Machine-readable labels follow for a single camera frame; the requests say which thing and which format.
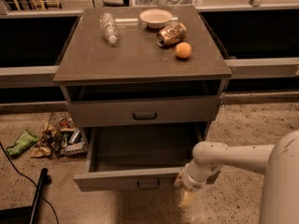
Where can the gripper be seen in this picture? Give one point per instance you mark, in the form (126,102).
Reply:
(191,183)

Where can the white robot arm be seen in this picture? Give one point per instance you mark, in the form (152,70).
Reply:
(279,163)

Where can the grey drawer cabinet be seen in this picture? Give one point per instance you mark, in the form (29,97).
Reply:
(137,68)

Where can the grey top drawer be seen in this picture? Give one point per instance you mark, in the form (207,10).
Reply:
(148,111)

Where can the orange fruit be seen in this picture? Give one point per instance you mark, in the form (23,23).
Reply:
(183,50)

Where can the crumpled tan wrapper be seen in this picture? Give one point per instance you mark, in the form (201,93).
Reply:
(39,152)

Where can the black stand leg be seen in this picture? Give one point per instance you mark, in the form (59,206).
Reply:
(27,214)

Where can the crushed patterned soda can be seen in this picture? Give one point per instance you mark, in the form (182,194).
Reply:
(171,34)

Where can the green chip bag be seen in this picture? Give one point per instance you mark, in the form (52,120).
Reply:
(23,142)

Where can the white bowl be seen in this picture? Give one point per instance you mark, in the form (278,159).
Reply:
(155,18)

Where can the clear plastic water bottle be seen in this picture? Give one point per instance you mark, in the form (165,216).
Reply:
(109,28)

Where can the metal railing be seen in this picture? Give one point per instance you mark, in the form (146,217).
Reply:
(41,75)

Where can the wire basket of trash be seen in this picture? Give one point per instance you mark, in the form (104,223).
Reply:
(63,137)

